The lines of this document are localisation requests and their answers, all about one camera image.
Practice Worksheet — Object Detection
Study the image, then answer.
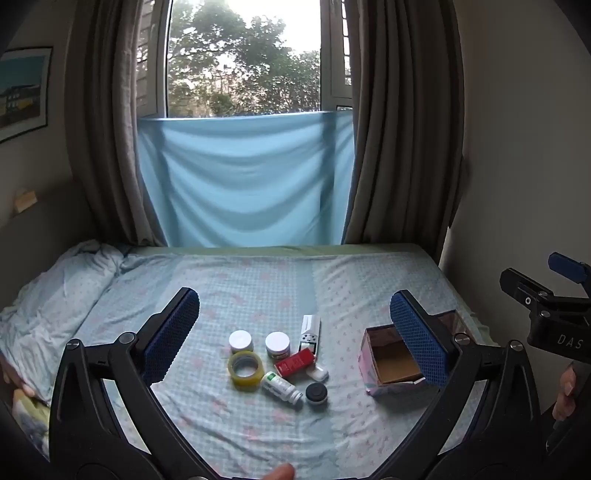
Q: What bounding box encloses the light blue cloth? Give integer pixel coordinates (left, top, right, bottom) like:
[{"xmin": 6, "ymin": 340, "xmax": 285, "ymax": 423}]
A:
[{"xmin": 137, "ymin": 110, "xmax": 356, "ymax": 248}]

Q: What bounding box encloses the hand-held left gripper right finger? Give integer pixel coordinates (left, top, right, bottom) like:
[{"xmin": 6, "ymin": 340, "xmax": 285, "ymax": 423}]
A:
[{"xmin": 374, "ymin": 290, "xmax": 543, "ymax": 480}]

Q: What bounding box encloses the white pill bottle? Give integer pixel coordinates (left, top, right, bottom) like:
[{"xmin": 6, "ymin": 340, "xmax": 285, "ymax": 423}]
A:
[{"xmin": 260, "ymin": 371, "xmax": 305, "ymax": 408}]

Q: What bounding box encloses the red carton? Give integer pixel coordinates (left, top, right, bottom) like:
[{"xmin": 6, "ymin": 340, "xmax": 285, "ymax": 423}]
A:
[{"xmin": 274, "ymin": 348, "xmax": 315, "ymax": 377}]

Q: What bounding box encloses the green label jar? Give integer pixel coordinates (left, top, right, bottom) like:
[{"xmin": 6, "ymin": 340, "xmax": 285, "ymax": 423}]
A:
[{"xmin": 265, "ymin": 331, "xmax": 292, "ymax": 360}]

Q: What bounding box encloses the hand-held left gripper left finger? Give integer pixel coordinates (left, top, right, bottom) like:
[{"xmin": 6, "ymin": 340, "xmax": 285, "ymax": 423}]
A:
[{"xmin": 48, "ymin": 287, "xmax": 218, "ymax": 480}]

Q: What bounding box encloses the person's right hand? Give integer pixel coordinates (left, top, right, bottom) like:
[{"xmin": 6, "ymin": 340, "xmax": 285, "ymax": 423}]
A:
[{"xmin": 552, "ymin": 364, "xmax": 579, "ymax": 422}]

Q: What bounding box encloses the cardboard box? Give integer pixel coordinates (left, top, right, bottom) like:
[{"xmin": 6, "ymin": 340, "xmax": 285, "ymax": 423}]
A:
[{"xmin": 359, "ymin": 311, "xmax": 469, "ymax": 398}]

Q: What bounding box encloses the framed wall poster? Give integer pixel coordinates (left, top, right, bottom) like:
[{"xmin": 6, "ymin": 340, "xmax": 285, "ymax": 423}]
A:
[{"xmin": 0, "ymin": 46, "xmax": 54, "ymax": 144}]

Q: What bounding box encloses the white remote control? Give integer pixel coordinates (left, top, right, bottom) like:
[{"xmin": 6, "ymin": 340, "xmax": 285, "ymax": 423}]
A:
[{"xmin": 298, "ymin": 314, "xmax": 321, "ymax": 359}]

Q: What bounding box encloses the black lid jar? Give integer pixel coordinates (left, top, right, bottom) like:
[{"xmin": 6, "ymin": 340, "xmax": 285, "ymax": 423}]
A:
[{"xmin": 305, "ymin": 383, "xmax": 329, "ymax": 407}]

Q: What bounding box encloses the rumpled light blue duvet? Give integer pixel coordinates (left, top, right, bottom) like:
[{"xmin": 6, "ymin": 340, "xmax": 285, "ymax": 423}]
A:
[{"xmin": 0, "ymin": 240, "xmax": 136, "ymax": 403}]

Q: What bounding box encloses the white lid jar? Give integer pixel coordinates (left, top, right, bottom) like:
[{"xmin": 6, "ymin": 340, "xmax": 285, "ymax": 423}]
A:
[{"xmin": 228, "ymin": 330, "xmax": 255, "ymax": 354}]

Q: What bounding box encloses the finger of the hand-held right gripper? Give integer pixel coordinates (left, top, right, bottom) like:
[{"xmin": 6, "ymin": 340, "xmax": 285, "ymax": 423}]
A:
[
  {"xmin": 548, "ymin": 252, "xmax": 591, "ymax": 296},
  {"xmin": 499, "ymin": 267, "xmax": 556, "ymax": 315}
]

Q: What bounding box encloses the window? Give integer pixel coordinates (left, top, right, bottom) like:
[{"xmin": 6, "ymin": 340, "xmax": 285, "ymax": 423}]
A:
[{"xmin": 136, "ymin": 0, "xmax": 354, "ymax": 119}]

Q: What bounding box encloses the yellow patterned cloth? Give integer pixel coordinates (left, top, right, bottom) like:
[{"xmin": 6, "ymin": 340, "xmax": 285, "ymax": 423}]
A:
[{"xmin": 11, "ymin": 390, "xmax": 51, "ymax": 455}]

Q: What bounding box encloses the brown curtain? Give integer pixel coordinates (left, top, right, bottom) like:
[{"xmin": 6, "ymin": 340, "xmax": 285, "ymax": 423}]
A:
[
  {"xmin": 65, "ymin": 0, "xmax": 174, "ymax": 248},
  {"xmin": 344, "ymin": 0, "xmax": 467, "ymax": 246}
]

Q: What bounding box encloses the yellow tape roll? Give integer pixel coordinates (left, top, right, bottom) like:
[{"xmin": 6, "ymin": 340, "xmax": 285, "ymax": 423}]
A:
[{"xmin": 227, "ymin": 351, "xmax": 265, "ymax": 392}]

